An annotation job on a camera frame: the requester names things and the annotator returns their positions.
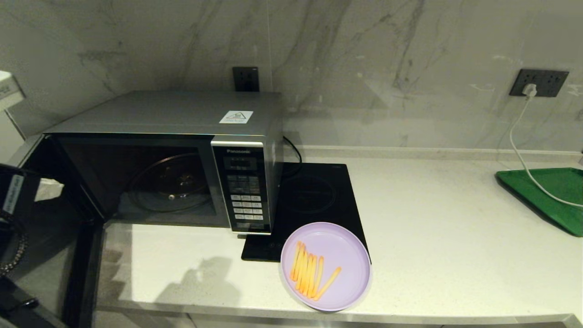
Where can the black induction cooktop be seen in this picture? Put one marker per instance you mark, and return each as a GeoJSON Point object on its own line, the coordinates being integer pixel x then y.
{"type": "Point", "coordinates": [319, 200]}

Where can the black microwave control panel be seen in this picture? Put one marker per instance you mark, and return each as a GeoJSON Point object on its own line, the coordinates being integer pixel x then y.
{"type": "Point", "coordinates": [243, 182]}

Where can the orange french fry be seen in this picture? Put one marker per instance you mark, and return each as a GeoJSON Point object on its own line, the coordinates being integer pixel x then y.
{"type": "Point", "coordinates": [299, 269]}
{"type": "Point", "coordinates": [319, 273]}
{"type": "Point", "coordinates": [328, 283]}
{"type": "Point", "coordinates": [312, 278]}
{"type": "Point", "coordinates": [295, 262]}
{"type": "Point", "coordinates": [304, 273]}
{"type": "Point", "coordinates": [308, 275]}

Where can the white power plug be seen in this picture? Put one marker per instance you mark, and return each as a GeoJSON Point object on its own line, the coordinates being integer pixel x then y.
{"type": "Point", "coordinates": [529, 91]}

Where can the green plastic tray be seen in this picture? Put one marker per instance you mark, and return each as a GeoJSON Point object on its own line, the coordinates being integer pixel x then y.
{"type": "Point", "coordinates": [565, 182]}

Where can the silver Panasonic microwave oven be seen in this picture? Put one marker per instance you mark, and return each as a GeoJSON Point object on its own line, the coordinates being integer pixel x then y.
{"type": "Point", "coordinates": [159, 114]}

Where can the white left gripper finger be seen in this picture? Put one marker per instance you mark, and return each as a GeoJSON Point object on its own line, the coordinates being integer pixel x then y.
{"type": "Point", "coordinates": [10, 91]}

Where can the white warning sticker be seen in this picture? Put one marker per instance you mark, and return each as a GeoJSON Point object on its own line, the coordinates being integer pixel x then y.
{"type": "Point", "coordinates": [236, 117]}

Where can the small black wall socket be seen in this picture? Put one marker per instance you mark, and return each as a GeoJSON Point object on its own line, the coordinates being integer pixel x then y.
{"type": "Point", "coordinates": [246, 79]}

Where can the silver black microwave door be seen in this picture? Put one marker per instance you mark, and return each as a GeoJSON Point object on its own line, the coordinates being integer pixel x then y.
{"type": "Point", "coordinates": [86, 255]}

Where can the wide black wall socket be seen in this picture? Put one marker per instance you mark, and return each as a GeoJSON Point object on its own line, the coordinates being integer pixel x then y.
{"type": "Point", "coordinates": [552, 83]}

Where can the grey base cabinet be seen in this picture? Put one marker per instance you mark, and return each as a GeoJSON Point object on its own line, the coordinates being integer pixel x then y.
{"type": "Point", "coordinates": [145, 321]}

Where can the purple round plate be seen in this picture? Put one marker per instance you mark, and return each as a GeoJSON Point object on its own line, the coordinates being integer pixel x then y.
{"type": "Point", "coordinates": [341, 255]}

